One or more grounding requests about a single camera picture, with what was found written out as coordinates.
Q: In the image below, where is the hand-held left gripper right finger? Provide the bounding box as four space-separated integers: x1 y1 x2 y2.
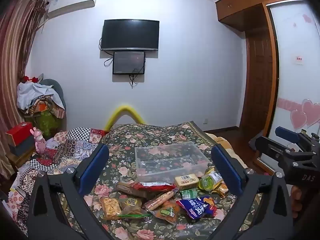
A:
207 144 295 240

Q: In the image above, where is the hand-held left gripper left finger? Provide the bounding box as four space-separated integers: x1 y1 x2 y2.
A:
26 144 118 240

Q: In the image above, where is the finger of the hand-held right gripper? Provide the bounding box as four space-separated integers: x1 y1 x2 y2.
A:
255 136 293 161
275 126 320 153

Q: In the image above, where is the white and yellow snack packet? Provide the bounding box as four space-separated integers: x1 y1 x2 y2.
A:
205 166 223 182

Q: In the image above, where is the blue snack packet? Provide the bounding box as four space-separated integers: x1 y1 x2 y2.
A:
176 195 217 220

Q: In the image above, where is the clear plastic storage box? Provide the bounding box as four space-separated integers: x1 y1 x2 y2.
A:
134 141 210 182

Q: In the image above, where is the clear fried snack packet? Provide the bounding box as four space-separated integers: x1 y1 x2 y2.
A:
117 206 152 220

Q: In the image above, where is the biscuit roll packet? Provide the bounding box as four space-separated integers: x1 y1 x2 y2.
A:
144 190 178 211

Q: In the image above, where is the person's right hand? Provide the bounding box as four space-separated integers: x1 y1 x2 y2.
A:
290 185 304 220

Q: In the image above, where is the orange and yellow snack packet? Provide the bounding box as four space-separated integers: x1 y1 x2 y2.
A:
211 182 229 198

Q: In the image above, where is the green jelly cup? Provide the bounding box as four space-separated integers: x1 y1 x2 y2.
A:
199 175 216 191

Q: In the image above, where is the yellow fleece blanket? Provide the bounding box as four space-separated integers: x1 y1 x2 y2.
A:
207 133 248 168

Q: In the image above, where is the patchwork quilt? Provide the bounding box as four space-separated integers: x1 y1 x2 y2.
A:
7 127 106 230

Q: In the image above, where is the yellow cake packet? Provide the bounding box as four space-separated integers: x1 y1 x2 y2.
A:
174 174 200 190

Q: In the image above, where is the brown snack packet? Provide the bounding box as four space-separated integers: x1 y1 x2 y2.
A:
116 181 150 200

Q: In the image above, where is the floral blanket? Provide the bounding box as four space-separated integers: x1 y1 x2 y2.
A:
50 121 263 240

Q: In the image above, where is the small green snack packet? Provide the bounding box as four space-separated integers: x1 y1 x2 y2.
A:
180 189 198 200

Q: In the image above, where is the orange cracker packet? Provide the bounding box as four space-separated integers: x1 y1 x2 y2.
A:
101 197 123 220

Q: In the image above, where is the sliding door with hearts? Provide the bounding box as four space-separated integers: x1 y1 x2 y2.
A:
260 0 320 175

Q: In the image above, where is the clear packet with round label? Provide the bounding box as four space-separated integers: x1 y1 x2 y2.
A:
120 197 143 209

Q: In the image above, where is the wooden door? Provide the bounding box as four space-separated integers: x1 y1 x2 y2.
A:
239 30 276 136

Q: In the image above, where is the red snack packet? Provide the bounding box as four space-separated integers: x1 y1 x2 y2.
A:
130 181 177 193

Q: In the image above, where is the pink toy rabbit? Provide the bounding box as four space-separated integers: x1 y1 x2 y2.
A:
30 127 47 156

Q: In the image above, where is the green floral cloth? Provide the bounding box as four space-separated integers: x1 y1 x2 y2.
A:
34 110 62 140

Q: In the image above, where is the yellow foam tube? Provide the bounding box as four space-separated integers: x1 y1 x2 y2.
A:
104 103 147 132

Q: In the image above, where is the orange packet with green label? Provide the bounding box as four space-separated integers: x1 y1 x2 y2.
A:
152 202 182 224

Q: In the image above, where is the grey box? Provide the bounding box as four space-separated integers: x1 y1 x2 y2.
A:
9 136 36 157

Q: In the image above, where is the grey chair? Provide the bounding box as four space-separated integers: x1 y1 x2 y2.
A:
40 79 67 112

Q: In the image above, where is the red box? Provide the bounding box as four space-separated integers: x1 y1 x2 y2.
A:
5 122 34 147

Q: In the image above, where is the pile of clothes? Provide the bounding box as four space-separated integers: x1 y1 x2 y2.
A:
17 79 67 120

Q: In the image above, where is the striped pink curtain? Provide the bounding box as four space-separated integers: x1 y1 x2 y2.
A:
0 0 48 180

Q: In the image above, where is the wooden overhead cabinet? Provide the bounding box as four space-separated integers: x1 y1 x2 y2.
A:
215 0 303 32

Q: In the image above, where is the white air conditioner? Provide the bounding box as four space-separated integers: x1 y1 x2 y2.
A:
47 0 98 18

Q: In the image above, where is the small black wall monitor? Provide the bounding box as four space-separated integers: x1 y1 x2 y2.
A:
112 51 146 75

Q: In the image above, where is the black wall television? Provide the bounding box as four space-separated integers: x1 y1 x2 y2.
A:
101 19 160 52

